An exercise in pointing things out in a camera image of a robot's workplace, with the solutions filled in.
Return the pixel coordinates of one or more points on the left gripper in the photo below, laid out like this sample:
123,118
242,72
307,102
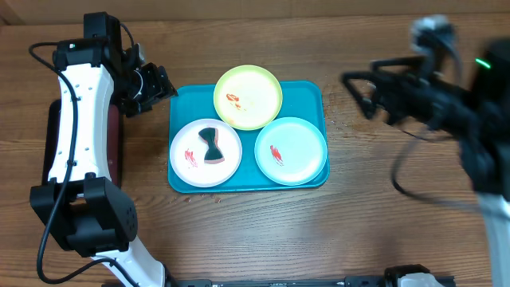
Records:
159,86

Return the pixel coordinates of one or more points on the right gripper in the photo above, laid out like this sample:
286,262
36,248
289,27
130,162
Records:
408,94

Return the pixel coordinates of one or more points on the white plate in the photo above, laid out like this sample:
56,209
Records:
187,152

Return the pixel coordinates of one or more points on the green and red sponge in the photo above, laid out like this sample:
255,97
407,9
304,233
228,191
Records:
213,153

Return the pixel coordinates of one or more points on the yellow-green plate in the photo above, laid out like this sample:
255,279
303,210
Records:
248,97

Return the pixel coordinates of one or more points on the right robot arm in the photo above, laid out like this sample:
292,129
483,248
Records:
484,154

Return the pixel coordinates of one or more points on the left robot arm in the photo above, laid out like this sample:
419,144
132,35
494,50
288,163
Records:
79,199

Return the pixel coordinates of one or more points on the teal plastic serving tray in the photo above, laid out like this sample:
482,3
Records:
302,99

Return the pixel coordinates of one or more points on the dark red black-rimmed tray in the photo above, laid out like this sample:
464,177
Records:
114,143

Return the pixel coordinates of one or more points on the light blue plate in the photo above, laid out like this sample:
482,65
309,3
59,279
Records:
290,151

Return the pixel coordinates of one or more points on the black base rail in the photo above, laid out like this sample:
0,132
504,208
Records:
348,281

